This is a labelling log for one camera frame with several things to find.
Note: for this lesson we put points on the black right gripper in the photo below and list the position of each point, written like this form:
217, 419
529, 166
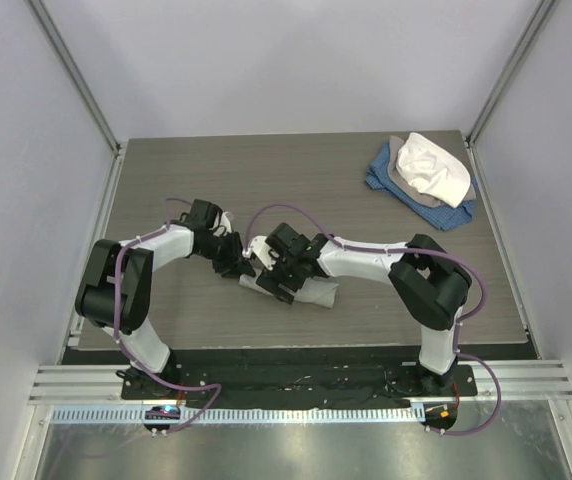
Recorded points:
270, 279

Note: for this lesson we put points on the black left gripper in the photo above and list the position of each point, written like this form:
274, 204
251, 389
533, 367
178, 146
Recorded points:
235, 263

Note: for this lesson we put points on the grey cloth napkin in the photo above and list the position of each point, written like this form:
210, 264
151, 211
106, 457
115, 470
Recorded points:
316, 291

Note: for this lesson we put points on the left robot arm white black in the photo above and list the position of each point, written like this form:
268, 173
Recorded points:
115, 291

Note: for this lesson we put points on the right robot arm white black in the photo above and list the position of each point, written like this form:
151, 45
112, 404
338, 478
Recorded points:
432, 287

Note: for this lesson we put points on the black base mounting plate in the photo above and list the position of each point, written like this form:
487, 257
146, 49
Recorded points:
301, 379

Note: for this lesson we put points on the beige grey cloth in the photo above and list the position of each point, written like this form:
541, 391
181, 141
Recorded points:
395, 143

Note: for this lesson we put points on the blue checked cloth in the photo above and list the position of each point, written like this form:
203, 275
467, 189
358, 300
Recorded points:
444, 218

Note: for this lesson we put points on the white cloth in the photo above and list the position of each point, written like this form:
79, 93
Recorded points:
431, 170

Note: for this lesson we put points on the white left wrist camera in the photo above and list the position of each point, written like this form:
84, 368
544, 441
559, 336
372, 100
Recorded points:
224, 224

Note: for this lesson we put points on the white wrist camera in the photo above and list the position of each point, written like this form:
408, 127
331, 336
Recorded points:
224, 224
259, 249

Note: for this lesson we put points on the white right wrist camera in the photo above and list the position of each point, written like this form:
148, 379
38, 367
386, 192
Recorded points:
259, 249

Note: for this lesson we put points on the white slotted cable duct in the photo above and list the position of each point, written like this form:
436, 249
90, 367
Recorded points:
166, 414

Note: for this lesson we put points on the left aluminium frame post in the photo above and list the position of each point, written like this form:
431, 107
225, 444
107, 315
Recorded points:
57, 42

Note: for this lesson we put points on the aluminium frame post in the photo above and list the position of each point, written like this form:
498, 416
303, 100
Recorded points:
536, 24
57, 42

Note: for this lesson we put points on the front aluminium frame rail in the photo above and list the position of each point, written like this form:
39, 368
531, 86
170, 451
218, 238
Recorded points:
519, 380

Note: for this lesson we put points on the right aluminium frame post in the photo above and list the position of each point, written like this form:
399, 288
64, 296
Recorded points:
536, 24

